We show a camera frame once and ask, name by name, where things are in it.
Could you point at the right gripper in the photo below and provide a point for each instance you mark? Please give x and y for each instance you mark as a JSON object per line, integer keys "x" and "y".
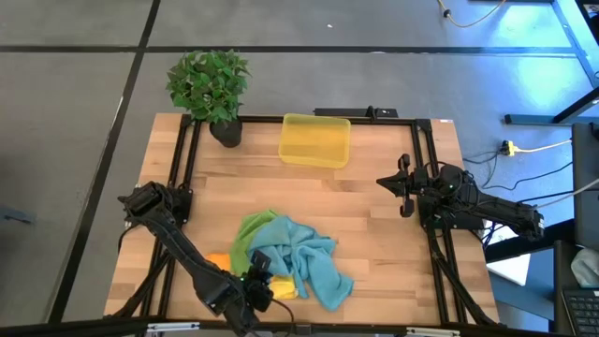
{"x": 416, "y": 185}

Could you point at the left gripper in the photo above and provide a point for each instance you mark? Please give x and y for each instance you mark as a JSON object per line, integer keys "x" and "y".
{"x": 257, "y": 292}

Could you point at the yellow microfiber towel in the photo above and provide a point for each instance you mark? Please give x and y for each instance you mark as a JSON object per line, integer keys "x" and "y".
{"x": 283, "y": 288}

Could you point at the orange microfiber towel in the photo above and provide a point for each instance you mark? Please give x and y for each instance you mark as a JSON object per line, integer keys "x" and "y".
{"x": 219, "y": 261}

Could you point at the green microfiber towel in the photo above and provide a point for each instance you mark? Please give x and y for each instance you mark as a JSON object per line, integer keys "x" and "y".
{"x": 245, "y": 238}

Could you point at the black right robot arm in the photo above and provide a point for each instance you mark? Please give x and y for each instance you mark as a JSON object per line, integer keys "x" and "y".
{"x": 496, "y": 208}

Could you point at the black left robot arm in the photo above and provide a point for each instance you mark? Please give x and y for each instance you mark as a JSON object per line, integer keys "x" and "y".
{"x": 178, "y": 243}

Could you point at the black bar device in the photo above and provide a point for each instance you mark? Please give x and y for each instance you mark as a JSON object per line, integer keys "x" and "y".
{"x": 346, "y": 112}

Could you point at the yellow translucent plastic bin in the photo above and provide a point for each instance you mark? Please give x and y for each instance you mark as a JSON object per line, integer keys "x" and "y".
{"x": 313, "y": 140}

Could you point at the yellow power plug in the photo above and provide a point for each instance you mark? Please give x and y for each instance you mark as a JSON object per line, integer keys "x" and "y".
{"x": 510, "y": 149}

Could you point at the white paper sheet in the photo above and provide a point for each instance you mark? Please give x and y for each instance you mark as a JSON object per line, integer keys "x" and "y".
{"x": 512, "y": 269}

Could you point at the black rig crossbeam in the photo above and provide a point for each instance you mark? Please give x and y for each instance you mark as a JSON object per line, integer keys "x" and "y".
{"x": 93, "y": 326}

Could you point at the dark grey monitor back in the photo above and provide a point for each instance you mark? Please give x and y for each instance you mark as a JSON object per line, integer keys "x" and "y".
{"x": 585, "y": 187}

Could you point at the grey crumpled bag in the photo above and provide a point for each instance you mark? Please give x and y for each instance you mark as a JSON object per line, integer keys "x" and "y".
{"x": 587, "y": 267}

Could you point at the green plant in black pot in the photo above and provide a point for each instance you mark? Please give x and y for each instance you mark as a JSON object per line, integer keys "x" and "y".
{"x": 208, "y": 84}

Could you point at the black laptop keyboard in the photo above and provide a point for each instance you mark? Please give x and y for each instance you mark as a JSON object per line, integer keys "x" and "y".
{"x": 582, "y": 311}

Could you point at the black aluminium table frame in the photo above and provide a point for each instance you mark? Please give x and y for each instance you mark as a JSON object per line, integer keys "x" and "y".
{"x": 423, "y": 126}

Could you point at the silver metal bracket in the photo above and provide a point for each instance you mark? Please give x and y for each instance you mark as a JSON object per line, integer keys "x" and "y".
{"x": 173, "y": 326}
{"x": 433, "y": 332}

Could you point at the black desk frame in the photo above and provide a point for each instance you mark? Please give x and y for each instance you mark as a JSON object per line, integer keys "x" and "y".
{"x": 529, "y": 119}

